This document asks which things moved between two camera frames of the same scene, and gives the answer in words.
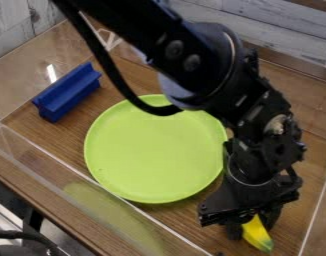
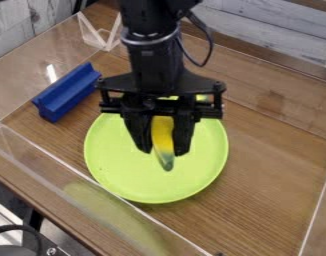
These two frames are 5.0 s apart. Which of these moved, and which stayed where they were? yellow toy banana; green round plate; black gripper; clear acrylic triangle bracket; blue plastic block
Moved: yellow toy banana; black gripper
Stayed: blue plastic block; clear acrylic triangle bracket; green round plate
